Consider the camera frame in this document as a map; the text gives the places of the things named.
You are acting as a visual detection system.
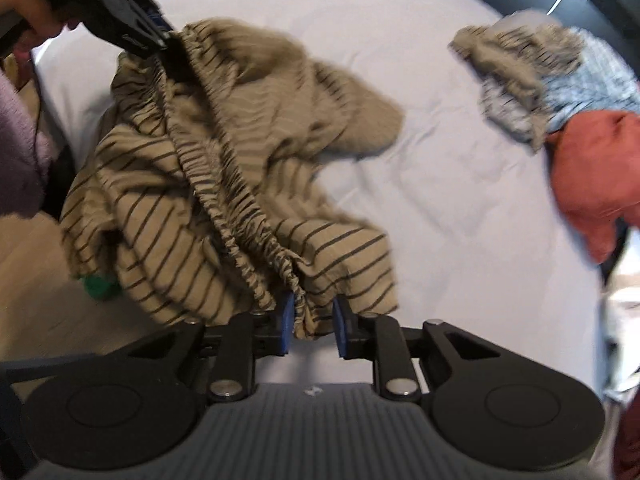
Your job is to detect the tan striped trousers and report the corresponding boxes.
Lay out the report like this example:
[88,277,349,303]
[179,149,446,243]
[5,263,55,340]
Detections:
[60,18,404,339]

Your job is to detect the person's left hand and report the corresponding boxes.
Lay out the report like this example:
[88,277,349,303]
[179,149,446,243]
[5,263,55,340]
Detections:
[1,0,80,44]

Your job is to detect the white bed sheet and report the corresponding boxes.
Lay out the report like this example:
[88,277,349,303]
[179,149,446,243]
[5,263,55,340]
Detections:
[32,0,616,401]

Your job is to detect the green object on floor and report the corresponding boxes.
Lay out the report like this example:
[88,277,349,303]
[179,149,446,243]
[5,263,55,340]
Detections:
[76,273,122,301]

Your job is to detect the purple fluffy sleeve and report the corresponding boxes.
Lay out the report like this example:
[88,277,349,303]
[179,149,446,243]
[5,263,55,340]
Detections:
[0,73,60,219]

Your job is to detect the white garment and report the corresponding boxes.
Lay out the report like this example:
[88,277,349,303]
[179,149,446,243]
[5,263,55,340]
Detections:
[603,229,640,399]

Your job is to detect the dark maroon garment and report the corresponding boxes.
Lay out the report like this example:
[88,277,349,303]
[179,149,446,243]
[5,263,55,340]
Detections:
[613,391,640,480]

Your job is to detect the rust red garment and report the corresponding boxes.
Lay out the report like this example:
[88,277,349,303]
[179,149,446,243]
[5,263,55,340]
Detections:
[549,110,639,264]

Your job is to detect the tan striped crumpled garment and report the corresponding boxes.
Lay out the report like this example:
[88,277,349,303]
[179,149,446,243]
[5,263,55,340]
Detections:
[450,9,584,152]

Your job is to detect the blue white checked shirt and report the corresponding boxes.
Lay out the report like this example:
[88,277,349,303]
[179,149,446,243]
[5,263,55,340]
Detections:
[480,27,639,143]

